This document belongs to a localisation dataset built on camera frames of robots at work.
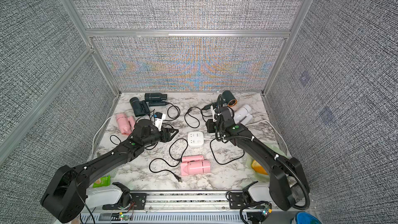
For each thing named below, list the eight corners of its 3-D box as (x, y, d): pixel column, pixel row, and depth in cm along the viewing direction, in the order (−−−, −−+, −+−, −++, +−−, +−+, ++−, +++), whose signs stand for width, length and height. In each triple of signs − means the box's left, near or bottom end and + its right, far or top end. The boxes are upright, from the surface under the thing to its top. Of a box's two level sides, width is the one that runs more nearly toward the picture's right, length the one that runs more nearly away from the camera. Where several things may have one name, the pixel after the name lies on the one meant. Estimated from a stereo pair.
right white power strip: (187, 147, 93) (187, 145, 91) (188, 133, 99) (187, 130, 97) (203, 147, 93) (204, 145, 91) (203, 133, 99) (203, 130, 97)
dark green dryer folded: (136, 119, 106) (134, 115, 102) (130, 103, 115) (128, 98, 111) (151, 113, 109) (149, 109, 105) (144, 98, 118) (142, 93, 115)
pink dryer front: (181, 175, 83) (180, 172, 78) (182, 158, 88) (181, 154, 84) (210, 175, 83) (211, 172, 78) (209, 158, 88) (210, 154, 84)
